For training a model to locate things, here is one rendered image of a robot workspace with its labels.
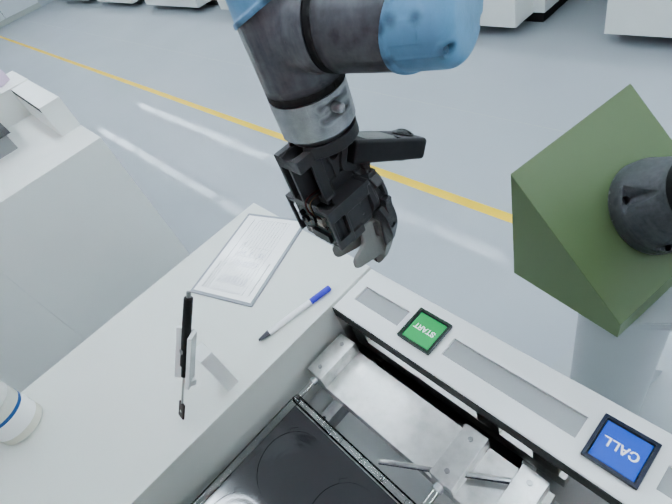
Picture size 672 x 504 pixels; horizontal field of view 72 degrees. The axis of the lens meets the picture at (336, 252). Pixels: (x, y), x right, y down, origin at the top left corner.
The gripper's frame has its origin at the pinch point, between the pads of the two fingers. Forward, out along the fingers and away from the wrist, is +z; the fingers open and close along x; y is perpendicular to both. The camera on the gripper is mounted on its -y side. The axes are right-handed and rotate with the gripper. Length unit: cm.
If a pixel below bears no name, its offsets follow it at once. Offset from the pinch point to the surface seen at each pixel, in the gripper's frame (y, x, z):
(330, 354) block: 10.4, -7.3, 19.0
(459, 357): 1.1, 11.3, 14.2
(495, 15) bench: -256, -151, 94
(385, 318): 2.0, -1.3, 14.2
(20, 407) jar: 49, -35, 9
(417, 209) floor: -93, -91, 110
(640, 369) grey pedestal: -34, 25, 54
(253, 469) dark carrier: 30.0, -3.7, 19.8
